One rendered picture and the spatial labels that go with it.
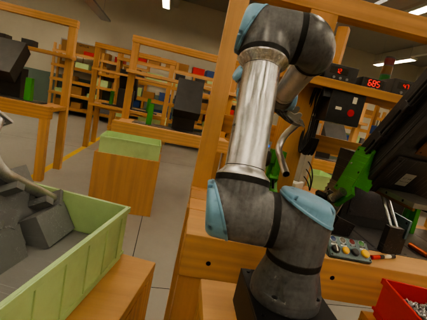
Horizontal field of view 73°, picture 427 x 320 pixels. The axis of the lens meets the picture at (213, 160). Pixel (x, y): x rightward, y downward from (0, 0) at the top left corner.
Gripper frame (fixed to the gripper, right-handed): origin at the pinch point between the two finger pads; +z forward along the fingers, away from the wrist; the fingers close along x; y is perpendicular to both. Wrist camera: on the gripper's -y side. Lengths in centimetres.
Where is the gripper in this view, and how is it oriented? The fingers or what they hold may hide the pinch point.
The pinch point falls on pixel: (296, 123)
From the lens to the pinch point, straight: 131.6
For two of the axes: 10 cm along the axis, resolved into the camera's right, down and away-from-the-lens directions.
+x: 0.6, -6.2, 7.8
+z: 8.0, 5.0, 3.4
